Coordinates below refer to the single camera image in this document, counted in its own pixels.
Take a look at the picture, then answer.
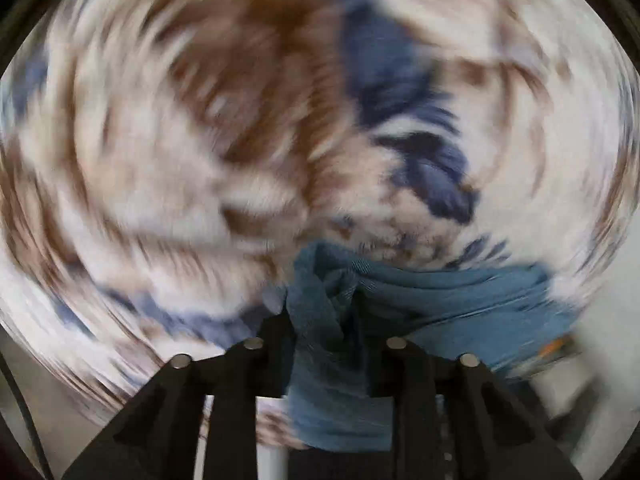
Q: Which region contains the orange object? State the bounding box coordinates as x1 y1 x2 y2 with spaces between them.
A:
537 337 574 361

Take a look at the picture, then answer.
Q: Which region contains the floral fleece blanket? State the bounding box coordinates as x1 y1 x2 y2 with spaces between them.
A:
0 0 640 448

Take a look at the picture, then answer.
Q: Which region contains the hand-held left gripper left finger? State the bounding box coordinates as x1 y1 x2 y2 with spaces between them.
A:
62 304 297 480

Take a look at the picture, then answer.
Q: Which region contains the white tube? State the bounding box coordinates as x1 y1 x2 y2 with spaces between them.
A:
257 442 290 480

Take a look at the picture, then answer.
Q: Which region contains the blue towel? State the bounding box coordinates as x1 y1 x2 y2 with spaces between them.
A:
285 240 578 453

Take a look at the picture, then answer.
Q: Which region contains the black cable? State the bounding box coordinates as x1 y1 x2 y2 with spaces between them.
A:
0 349 54 480

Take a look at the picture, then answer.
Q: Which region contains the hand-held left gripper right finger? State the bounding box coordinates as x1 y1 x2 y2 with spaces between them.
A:
351 291 584 480

